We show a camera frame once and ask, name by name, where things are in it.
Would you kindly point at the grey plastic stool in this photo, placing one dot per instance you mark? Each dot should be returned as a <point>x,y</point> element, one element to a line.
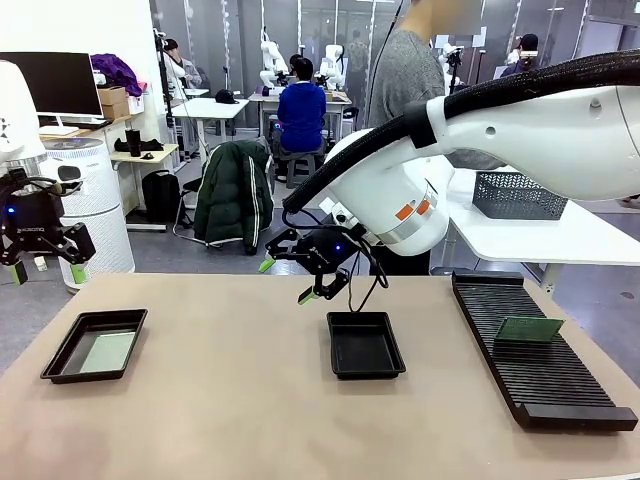
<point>300,172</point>

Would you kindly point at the person in dark jacket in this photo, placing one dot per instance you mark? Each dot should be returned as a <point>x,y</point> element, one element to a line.
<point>529,42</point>

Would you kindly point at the small cardboard box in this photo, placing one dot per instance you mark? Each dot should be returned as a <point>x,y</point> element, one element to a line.
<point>112,95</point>
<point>116,110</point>

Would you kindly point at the black cloth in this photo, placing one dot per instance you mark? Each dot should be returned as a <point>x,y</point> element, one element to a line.
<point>152,146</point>

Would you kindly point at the black computer monitor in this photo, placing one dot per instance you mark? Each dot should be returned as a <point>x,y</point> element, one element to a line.
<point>70,85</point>

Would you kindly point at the small wooden side table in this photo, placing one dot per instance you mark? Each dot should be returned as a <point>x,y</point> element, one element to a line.
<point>167,151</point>

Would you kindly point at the black metal chair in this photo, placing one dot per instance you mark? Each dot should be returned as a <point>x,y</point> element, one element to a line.
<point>189,187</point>

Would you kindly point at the wood-top white desk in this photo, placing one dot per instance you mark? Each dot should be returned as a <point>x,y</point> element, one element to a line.
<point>115,121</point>

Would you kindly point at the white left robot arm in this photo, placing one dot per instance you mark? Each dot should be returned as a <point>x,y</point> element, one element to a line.
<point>15,110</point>

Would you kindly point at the small white floor object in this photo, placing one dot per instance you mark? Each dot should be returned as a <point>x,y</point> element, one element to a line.
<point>41,264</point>

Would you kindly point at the grey plastic basket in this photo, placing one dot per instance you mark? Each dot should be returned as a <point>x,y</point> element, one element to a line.
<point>515,202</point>

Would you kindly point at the green circuit board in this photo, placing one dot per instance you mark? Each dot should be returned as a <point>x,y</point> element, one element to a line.
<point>527,330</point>
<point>107,352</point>

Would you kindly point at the person in grey hoodie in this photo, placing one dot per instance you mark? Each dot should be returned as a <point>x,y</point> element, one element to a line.
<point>187,70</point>

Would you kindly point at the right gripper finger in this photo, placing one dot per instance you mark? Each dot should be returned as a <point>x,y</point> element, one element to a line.
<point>332,285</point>
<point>282,245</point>

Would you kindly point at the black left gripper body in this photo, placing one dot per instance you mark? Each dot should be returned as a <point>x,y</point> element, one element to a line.
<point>30,220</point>

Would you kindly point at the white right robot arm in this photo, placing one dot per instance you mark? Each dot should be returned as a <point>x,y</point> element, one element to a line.
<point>550,140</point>

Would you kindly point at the black slotted board rack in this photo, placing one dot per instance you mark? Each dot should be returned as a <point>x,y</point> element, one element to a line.
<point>540,375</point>

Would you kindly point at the white office desk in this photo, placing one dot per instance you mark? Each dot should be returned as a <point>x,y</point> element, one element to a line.
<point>205,107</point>

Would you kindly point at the purple cloth bundle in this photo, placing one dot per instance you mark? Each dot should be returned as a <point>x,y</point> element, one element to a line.
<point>115,70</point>

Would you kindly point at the white rounded table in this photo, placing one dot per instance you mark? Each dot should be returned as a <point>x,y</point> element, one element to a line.
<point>550,240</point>

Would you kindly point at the dark green puffer jacket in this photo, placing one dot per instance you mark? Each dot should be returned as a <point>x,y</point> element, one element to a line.
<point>225,200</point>

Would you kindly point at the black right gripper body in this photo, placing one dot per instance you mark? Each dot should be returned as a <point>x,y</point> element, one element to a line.
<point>327,252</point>

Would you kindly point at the black tumbler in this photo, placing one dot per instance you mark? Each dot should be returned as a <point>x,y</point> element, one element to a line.
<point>134,145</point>

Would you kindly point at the person in camouflage jacket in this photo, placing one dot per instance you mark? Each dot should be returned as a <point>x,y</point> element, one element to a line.
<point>357,55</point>

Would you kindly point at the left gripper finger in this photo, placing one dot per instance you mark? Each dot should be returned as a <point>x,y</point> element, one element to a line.
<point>19,272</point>
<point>80,247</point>

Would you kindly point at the black cap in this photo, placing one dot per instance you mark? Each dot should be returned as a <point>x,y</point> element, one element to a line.
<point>226,97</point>

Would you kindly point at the black rectangular ESD tray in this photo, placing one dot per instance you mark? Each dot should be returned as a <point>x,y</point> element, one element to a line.
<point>365,347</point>
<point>75,340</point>

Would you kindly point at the white cylindrical air purifier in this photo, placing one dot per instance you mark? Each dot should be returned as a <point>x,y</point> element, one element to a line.
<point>105,210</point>

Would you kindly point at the person in grey sweater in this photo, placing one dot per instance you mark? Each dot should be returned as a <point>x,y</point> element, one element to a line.
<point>405,75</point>

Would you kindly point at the person in blue jacket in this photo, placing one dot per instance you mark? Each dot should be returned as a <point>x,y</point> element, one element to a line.
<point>300,110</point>

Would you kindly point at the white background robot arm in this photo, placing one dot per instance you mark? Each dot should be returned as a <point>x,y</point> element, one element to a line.
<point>332,55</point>
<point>272,55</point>
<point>449,50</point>

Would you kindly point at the black backpack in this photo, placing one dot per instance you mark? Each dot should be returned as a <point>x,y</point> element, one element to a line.
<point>161,197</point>

